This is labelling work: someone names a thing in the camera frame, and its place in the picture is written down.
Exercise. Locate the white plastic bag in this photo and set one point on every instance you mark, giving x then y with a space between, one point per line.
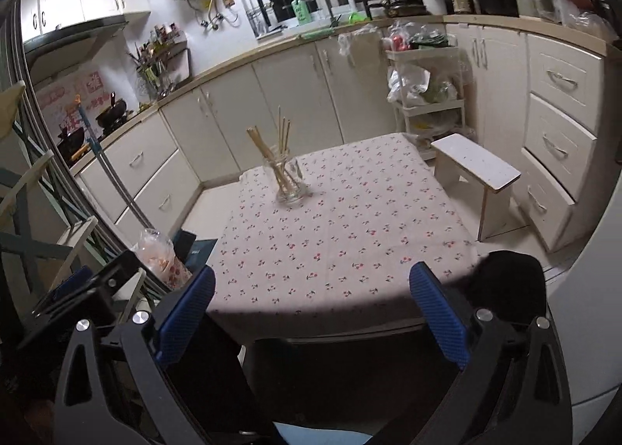
408 85

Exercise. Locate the floral printed cup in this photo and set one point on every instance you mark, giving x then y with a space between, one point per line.
177 275

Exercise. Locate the clear glass jug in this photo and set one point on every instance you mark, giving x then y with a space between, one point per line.
545 2

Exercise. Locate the cream kitchen base cabinets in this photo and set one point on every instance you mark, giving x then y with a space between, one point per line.
291 80

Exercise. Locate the white appliance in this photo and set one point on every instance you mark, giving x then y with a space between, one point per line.
588 318

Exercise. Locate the plastic bag with orange contents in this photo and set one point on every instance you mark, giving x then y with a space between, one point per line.
155 250

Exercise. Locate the green cloth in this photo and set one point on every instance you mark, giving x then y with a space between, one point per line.
320 31

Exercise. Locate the teal and beige wooden rack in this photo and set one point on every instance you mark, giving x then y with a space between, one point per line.
22 231

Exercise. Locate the person's black trousers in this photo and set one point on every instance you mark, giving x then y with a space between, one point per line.
510 279

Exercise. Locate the white storage trolley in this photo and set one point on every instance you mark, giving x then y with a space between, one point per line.
422 53

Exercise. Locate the teal dustpan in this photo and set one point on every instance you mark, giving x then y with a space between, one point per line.
204 250

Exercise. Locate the black wok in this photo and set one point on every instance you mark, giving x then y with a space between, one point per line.
70 143
111 114

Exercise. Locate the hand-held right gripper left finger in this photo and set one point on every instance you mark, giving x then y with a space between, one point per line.
187 313

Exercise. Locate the clear glass jar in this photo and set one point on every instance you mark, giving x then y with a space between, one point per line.
291 192

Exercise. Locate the bunch of wooden chopsticks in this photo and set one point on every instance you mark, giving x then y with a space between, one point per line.
258 142

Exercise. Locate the crumpled clear plastic bag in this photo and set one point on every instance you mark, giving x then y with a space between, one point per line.
590 24

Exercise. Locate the floral cherry tablecloth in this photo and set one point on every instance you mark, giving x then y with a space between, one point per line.
340 241

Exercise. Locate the wall spice rack with bottles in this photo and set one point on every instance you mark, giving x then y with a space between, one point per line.
160 58

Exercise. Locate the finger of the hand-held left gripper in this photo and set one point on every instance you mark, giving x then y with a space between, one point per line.
97 301
70 285

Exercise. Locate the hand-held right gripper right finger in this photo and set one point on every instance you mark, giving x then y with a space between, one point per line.
440 313

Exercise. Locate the red paper wall decorations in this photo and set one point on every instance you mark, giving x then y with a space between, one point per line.
92 85

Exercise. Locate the bagged food packages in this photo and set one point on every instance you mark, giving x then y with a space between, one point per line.
418 36

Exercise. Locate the grey range hood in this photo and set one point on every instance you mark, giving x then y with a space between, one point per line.
73 41

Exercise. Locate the light blue cloth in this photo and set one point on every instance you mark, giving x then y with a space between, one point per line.
320 436

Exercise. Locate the green dish soap bottle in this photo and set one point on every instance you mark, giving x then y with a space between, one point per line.
301 12

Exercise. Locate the hanging clear plastic bag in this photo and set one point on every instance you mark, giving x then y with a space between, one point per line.
359 46

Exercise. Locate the small white stool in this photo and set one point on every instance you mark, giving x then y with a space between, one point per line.
476 160

